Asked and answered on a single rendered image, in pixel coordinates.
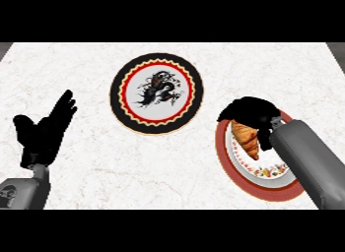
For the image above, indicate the red-rimmed floral plate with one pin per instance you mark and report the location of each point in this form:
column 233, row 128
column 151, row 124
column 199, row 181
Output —
column 256, row 178

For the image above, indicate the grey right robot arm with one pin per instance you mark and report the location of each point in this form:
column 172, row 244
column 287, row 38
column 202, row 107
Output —
column 316, row 164

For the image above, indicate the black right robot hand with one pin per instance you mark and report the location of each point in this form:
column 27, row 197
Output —
column 250, row 111

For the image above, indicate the black dragon plate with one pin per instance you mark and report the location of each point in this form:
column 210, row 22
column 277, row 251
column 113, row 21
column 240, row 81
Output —
column 156, row 93

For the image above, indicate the golden brown croissant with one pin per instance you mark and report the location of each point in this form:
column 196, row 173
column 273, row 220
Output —
column 246, row 139

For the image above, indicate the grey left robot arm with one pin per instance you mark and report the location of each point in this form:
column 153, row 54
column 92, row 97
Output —
column 21, row 192

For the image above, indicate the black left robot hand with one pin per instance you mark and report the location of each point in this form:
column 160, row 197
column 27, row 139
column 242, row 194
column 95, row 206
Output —
column 45, row 134

